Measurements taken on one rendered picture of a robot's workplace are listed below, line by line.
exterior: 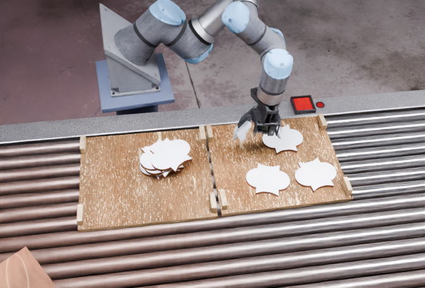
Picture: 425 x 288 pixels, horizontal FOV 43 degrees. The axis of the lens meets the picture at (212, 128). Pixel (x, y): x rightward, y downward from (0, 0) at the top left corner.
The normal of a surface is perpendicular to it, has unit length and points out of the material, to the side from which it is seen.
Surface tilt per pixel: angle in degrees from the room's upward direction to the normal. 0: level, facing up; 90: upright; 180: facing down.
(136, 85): 90
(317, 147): 0
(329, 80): 0
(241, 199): 0
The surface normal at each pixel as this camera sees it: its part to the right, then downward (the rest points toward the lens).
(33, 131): 0.03, -0.66
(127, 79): 0.19, 0.74
